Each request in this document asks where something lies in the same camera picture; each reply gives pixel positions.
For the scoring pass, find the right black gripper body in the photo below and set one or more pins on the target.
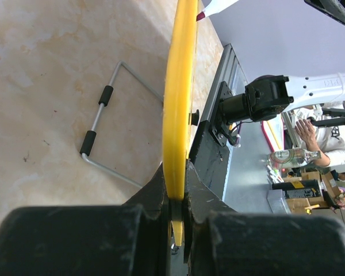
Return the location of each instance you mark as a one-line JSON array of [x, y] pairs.
[[335, 9]]

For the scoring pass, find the cardboard boxes background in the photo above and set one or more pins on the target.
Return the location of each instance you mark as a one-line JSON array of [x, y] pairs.
[[329, 190]]

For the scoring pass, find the yellow framed whiteboard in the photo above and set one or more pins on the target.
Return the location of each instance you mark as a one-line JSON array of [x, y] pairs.
[[177, 109]]

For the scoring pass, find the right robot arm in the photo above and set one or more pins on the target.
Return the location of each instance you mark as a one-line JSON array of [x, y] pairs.
[[291, 54]]

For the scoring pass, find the person in white shirt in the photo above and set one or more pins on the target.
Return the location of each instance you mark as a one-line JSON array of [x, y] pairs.
[[330, 141]]

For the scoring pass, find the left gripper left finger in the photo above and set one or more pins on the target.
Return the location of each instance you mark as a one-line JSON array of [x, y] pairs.
[[128, 239]]

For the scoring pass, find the black cylinder can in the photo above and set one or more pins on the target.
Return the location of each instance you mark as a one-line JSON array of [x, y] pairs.
[[299, 189]]

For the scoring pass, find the clear glass bottle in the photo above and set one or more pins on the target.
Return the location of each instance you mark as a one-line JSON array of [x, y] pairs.
[[293, 158]]

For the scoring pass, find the white marker purple cap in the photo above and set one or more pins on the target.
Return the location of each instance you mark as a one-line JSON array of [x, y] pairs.
[[214, 7]]

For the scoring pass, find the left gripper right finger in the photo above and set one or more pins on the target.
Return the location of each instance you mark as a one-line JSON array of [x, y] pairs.
[[221, 241]]

